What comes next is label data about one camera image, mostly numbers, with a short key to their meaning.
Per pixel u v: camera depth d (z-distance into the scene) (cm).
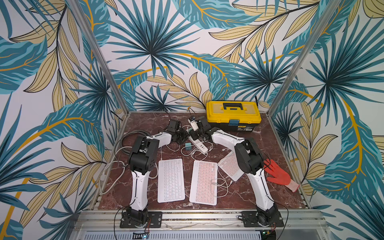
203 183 85
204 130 82
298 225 75
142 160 57
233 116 95
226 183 84
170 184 84
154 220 74
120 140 105
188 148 97
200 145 98
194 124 92
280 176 89
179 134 91
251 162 59
